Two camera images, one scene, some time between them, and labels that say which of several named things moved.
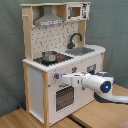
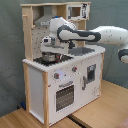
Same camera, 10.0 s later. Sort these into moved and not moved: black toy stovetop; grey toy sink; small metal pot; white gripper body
Moved: white gripper body
Not moved: small metal pot; grey toy sink; black toy stovetop
